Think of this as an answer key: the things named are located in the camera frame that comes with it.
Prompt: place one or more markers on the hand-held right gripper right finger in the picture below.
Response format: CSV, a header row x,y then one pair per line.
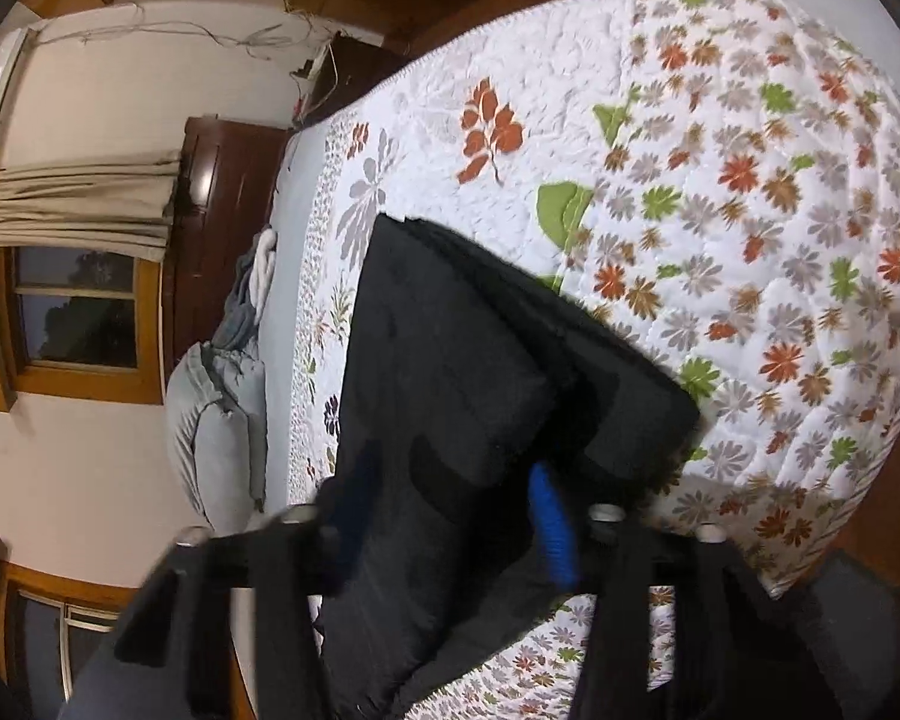
x,y
553,532

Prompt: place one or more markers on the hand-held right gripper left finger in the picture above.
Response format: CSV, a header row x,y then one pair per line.
x,y
349,540

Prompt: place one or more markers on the black pants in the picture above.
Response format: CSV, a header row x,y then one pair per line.
x,y
435,360

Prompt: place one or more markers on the grey pillow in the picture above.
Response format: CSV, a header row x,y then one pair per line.
x,y
217,435

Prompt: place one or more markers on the grey and white clothes pile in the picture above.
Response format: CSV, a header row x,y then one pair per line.
x,y
251,277

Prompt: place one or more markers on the wooden framed window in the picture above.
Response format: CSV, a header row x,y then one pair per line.
x,y
37,585
75,315

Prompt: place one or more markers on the dark wooden headboard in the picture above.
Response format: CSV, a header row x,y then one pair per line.
x,y
217,187

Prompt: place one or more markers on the floral quilted bed cover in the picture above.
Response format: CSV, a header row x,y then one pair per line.
x,y
720,165

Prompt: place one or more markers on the beige curtain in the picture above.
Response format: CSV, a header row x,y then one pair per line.
x,y
82,202

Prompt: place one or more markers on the white air conditioner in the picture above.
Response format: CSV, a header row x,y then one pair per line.
x,y
4,90

